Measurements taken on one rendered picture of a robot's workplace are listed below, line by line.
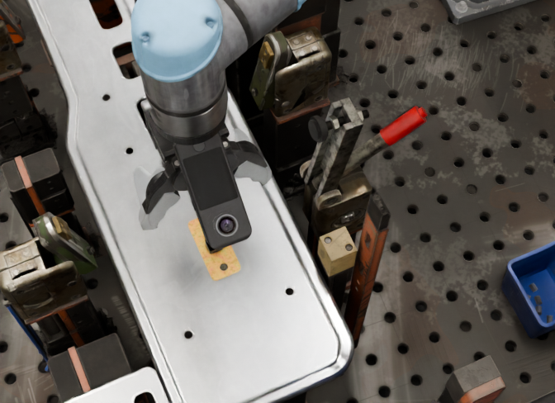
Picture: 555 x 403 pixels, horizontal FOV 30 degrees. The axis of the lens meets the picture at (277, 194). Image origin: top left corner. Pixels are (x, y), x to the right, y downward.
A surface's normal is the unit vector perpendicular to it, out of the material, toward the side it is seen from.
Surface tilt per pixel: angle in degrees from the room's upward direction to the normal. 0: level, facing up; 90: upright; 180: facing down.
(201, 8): 1
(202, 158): 30
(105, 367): 0
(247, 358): 0
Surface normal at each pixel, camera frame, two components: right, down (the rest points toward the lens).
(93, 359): 0.00, -0.41
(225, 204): 0.17, 0.07
